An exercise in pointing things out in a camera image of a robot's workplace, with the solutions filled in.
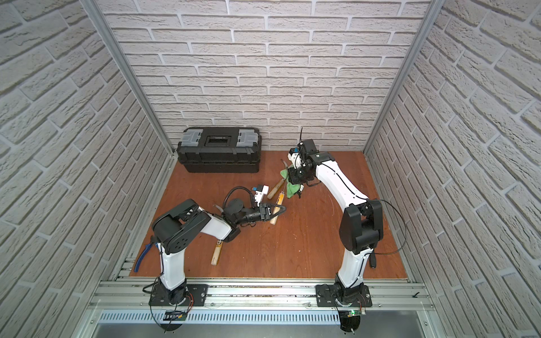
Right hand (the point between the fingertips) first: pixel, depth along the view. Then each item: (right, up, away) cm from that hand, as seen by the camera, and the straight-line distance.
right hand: (294, 178), depth 89 cm
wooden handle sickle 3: (-7, -4, +15) cm, 17 cm away
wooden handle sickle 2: (-7, -9, -9) cm, 15 cm away
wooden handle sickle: (-32, -30, -6) cm, 44 cm away
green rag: (-1, -4, -4) cm, 6 cm away
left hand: (-4, -12, -11) cm, 16 cm away
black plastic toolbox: (-35, +13, +9) cm, 38 cm away
